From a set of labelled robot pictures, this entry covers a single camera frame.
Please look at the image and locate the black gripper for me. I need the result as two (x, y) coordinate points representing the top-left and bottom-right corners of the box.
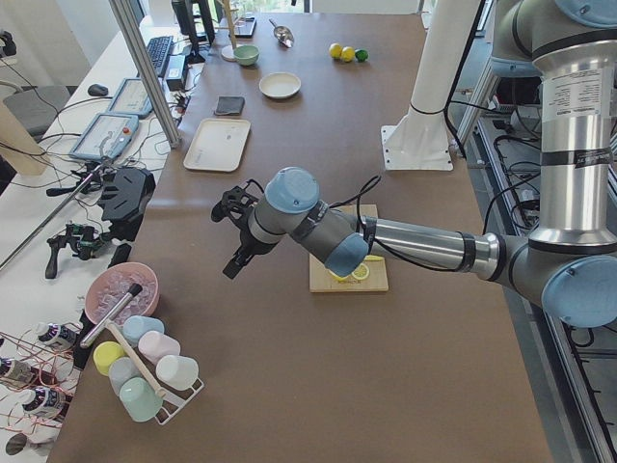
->
(223, 213), (275, 279)

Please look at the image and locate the cream rabbit tray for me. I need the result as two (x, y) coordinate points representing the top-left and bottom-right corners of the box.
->
(183, 118), (251, 173)

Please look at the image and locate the bamboo cutting board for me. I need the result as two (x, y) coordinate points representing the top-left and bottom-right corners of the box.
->
(308, 204), (389, 294)

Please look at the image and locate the upper lemon half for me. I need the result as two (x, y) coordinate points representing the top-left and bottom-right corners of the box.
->
(328, 270), (350, 282)

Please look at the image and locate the pink cup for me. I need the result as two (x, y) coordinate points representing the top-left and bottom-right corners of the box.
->
(138, 330), (181, 365)

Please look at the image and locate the lower lemon slice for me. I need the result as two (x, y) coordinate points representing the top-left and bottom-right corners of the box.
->
(350, 263), (370, 281)

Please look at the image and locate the blue cup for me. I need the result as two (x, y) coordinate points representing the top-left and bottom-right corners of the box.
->
(121, 315), (165, 347)

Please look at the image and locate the white cup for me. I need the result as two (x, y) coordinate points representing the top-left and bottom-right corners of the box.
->
(155, 355), (199, 391)

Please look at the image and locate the black plastic device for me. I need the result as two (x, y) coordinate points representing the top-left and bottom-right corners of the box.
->
(97, 167), (155, 241)

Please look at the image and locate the pink bowl of ice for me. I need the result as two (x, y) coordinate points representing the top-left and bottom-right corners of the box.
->
(85, 262), (160, 325)

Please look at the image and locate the grey folded cloth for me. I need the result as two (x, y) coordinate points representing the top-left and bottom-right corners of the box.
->
(214, 95), (245, 116)

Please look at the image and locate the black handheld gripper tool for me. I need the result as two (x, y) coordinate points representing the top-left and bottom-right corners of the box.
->
(44, 222), (113, 279)

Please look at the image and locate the grey cup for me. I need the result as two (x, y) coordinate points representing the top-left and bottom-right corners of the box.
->
(108, 357), (142, 396)

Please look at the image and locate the yellow cup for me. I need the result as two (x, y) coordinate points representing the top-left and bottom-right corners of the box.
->
(94, 340), (126, 376)

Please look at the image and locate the mint green cup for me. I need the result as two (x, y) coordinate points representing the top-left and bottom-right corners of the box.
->
(119, 377), (163, 422)

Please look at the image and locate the cream round plate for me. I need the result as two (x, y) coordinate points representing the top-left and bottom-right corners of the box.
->
(258, 72), (302, 99)

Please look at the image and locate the near teach pendant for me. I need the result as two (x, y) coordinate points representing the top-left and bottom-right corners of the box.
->
(68, 112), (140, 161)

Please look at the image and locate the teach pendant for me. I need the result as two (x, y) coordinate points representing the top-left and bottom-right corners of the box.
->
(68, 112), (140, 161)
(107, 78), (153, 119)

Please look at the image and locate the far teach pendant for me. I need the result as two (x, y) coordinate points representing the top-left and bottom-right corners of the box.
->
(107, 78), (153, 119)

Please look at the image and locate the green bowl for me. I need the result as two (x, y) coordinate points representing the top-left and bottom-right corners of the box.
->
(233, 44), (259, 67)

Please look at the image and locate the wooden stand with base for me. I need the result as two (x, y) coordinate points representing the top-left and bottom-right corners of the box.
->
(216, 0), (237, 62)

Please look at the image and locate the black computer mouse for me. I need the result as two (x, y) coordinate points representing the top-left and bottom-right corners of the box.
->
(87, 84), (109, 96)

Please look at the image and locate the black keyboard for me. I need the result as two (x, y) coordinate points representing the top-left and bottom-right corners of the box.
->
(147, 36), (174, 77)

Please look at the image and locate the metal ice scoop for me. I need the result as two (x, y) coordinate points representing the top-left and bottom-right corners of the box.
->
(269, 18), (295, 48)

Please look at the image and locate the upper yellow lemon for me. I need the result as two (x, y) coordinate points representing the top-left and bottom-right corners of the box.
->
(329, 42), (342, 60)

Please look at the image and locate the yellow lemon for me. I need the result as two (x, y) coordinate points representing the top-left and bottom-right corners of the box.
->
(329, 42), (342, 60)
(340, 46), (356, 63)

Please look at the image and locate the lower yellow lemon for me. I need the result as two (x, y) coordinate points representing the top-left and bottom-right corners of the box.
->
(340, 46), (356, 63)

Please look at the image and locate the green lime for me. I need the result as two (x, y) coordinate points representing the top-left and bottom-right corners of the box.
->
(355, 48), (369, 63)

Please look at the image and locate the metal scoop handle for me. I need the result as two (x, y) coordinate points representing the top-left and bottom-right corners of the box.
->
(79, 283), (143, 348)

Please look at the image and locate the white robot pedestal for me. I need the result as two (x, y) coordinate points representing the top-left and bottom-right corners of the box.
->
(382, 0), (483, 171)

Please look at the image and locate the aluminium frame post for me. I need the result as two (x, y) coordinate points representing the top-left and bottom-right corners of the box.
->
(109, 0), (181, 149)

